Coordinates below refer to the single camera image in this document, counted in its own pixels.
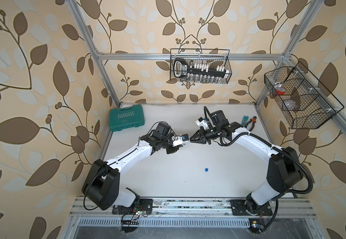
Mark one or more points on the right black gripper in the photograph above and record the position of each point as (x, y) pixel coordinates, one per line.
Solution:
(200, 139)

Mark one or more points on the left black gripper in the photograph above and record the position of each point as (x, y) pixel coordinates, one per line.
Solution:
(172, 150)

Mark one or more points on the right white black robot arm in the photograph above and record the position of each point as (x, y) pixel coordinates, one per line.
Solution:
(285, 173)

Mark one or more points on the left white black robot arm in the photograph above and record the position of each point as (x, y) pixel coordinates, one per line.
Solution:
(102, 185)

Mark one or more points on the green plastic tool case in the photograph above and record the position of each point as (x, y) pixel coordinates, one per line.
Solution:
(128, 117)

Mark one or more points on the teal utility knife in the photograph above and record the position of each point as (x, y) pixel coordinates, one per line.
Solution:
(245, 121)

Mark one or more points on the orange black pliers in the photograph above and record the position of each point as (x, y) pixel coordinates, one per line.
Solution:
(251, 123)

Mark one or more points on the black socket holder set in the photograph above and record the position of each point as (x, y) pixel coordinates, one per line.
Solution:
(182, 68)

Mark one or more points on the red item in basket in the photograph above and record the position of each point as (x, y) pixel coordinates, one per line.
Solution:
(279, 89)

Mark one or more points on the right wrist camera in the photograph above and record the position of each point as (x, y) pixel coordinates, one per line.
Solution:
(203, 122)

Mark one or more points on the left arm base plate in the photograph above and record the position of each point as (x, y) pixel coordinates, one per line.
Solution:
(139, 207)

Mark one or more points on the black wire basket back wall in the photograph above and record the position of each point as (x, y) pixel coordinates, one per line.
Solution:
(213, 57)

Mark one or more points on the black wire basket wall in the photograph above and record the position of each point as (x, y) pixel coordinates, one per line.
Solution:
(308, 102)
(213, 57)

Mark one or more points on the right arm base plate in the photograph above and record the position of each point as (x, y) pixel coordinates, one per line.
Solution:
(243, 207)

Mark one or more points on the aluminium front rail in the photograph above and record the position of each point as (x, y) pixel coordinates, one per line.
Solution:
(289, 208)

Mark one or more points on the black wire basket right wall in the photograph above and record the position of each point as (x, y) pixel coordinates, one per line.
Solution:
(308, 102)

